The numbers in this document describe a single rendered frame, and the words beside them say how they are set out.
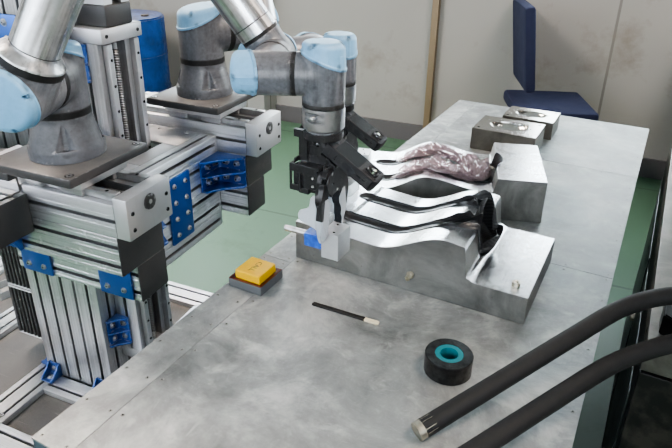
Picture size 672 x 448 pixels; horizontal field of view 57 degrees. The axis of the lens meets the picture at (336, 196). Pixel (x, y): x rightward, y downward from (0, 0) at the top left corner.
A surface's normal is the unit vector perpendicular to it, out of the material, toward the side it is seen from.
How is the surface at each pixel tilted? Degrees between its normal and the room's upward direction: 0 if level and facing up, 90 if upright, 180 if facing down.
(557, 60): 90
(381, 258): 90
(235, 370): 0
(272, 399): 0
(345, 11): 90
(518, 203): 90
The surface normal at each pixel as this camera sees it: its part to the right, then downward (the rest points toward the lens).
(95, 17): -0.40, 0.39
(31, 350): 0.01, -0.90
